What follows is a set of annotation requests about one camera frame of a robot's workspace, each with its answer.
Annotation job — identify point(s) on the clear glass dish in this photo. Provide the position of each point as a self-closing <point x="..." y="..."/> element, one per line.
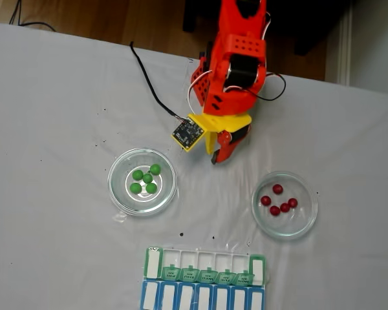
<point x="119" y="193"/>
<point x="287" y="229"/>

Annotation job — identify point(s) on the dark wooden furniture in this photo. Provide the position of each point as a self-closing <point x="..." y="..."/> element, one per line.
<point x="310" y="19"/>

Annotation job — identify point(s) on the orange perforated holder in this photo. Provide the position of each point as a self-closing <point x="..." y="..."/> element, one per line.
<point x="201" y="88"/>

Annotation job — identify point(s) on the camera board in yellow mount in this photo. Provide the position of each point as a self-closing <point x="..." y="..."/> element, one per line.
<point x="187" y="134"/>

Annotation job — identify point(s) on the weekly pill organizer box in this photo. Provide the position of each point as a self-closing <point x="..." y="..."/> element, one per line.
<point x="187" y="258"/>

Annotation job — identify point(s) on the white tablecloth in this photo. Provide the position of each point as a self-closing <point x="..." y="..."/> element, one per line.
<point x="51" y="129"/>

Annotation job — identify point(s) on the green candy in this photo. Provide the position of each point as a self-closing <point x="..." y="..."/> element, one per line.
<point x="137" y="174"/>
<point x="147" y="178"/>
<point x="155" y="169"/>
<point x="151" y="187"/>
<point x="135" y="187"/>

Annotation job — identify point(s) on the white door trim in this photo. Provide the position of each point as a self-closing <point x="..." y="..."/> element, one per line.
<point x="344" y="48"/>

